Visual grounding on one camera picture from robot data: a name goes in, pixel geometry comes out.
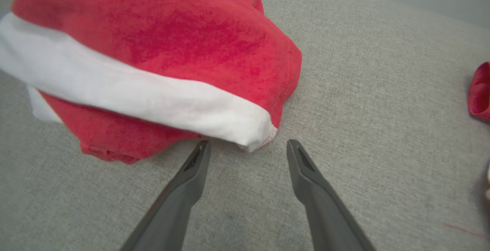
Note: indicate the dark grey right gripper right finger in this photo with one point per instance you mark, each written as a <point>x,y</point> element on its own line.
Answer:
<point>325,212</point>

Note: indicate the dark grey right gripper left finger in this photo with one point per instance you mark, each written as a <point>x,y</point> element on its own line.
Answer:
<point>176,209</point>

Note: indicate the red shorts with white stripe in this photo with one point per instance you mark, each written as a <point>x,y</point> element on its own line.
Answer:
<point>172,48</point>

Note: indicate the red shirt with white sleeves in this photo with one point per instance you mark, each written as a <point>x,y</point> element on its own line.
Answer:
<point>480,94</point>

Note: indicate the loose red thread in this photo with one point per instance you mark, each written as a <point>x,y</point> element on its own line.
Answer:
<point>467,230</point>

